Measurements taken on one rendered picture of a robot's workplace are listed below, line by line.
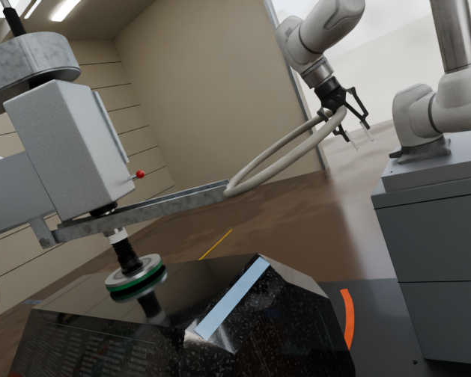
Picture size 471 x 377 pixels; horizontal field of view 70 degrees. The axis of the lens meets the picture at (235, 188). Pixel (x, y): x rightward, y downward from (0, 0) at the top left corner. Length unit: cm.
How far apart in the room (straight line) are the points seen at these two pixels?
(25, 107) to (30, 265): 520
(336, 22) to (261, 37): 520
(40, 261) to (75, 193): 520
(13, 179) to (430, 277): 156
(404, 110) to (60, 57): 121
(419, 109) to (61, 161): 125
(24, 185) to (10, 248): 497
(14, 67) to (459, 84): 139
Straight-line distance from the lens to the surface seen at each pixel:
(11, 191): 134
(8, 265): 624
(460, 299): 162
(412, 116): 144
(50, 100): 121
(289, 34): 106
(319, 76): 106
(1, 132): 659
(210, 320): 86
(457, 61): 136
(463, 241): 148
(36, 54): 125
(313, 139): 92
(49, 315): 153
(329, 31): 95
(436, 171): 138
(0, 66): 130
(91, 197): 118
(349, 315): 215
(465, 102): 134
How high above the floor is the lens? 125
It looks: 10 degrees down
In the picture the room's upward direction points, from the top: 22 degrees counter-clockwise
